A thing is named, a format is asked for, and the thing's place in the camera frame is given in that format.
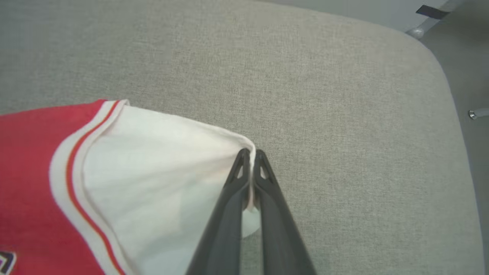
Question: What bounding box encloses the grey fabric sofa seat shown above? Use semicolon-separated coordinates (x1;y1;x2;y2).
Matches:
0;0;486;275

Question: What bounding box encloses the red and white basketball jersey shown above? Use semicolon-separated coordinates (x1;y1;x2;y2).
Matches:
0;99;264;275

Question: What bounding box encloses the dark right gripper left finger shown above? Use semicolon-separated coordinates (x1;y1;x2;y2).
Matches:
185;148;253;275

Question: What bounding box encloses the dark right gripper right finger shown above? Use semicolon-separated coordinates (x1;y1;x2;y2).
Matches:
252;149;317;275

